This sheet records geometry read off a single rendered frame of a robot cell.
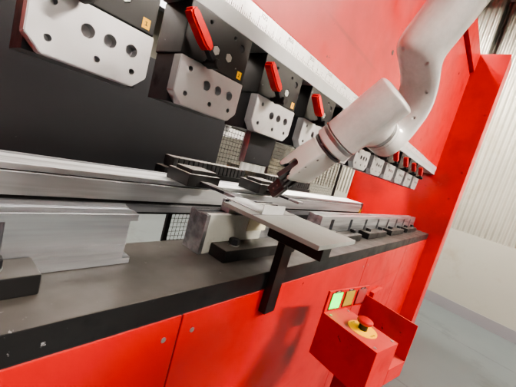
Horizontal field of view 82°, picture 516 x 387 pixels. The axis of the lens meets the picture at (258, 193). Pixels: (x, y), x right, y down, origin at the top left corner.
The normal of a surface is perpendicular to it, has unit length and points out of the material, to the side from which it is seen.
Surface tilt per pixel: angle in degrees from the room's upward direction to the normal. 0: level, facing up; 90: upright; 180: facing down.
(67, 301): 0
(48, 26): 90
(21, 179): 90
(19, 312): 0
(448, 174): 90
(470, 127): 90
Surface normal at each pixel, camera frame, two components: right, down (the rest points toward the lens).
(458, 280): -0.70, -0.10
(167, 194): 0.73, 0.29
